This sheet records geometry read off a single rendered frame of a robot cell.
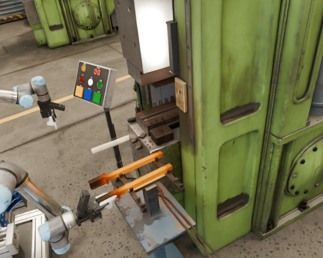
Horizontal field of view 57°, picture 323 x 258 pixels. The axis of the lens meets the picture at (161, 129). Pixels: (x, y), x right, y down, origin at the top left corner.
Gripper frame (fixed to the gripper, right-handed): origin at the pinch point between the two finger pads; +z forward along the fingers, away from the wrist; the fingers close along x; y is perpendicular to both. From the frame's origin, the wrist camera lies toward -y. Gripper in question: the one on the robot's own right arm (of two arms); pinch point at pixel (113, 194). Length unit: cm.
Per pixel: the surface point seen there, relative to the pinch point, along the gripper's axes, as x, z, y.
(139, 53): -34, 40, -49
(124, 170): -10.8, 11.7, -0.6
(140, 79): -38, 41, -33
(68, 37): -529, 123, 83
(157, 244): 18.9, 10.6, 26.3
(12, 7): -846, 71, 65
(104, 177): -11.4, 0.8, -1.9
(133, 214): -4.7, 9.4, 26.3
